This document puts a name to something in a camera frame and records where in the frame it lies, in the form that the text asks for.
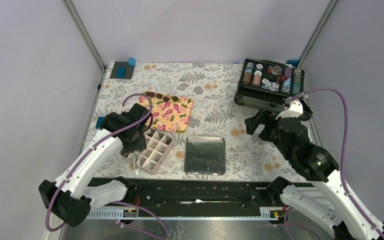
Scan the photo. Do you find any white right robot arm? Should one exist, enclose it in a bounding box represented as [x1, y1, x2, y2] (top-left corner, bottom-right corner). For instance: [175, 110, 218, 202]
[244, 109, 384, 240]

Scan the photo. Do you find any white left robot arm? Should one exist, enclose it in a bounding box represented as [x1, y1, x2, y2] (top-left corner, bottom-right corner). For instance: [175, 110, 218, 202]
[38, 103, 152, 227]

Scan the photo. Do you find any pink divided chocolate box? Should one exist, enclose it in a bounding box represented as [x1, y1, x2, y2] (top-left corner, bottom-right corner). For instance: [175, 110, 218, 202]
[120, 128, 174, 175]

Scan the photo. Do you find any black poker chip case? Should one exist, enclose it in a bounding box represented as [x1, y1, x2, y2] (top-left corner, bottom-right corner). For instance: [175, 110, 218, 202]
[234, 58, 306, 114]

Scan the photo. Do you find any blue lego brick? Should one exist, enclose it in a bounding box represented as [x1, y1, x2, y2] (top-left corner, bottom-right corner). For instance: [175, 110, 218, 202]
[95, 116, 105, 130]
[128, 58, 136, 67]
[116, 67, 126, 78]

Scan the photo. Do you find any floral rectangular tray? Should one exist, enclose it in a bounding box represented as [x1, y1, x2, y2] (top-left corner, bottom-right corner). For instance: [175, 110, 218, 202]
[143, 91, 195, 133]

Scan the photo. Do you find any blue block behind case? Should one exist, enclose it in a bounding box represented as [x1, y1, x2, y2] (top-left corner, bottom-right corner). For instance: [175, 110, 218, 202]
[286, 59, 300, 68]

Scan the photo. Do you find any grey lego baseplate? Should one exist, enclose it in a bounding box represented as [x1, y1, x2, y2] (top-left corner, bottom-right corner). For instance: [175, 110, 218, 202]
[109, 61, 135, 80]

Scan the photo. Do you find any silver metal tin lid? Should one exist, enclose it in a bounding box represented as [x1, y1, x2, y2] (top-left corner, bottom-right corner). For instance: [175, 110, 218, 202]
[184, 136, 226, 176]

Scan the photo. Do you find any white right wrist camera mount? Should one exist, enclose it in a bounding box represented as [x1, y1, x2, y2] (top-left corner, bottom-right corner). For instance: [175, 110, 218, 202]
[275, 100, 304, 120]

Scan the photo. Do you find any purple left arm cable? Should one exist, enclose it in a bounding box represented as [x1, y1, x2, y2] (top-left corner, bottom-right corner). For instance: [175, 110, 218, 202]
[45, 93, 170, 240]

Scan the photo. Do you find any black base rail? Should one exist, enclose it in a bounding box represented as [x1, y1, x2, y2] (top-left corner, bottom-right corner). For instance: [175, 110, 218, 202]
[92, 178, 289, 219]

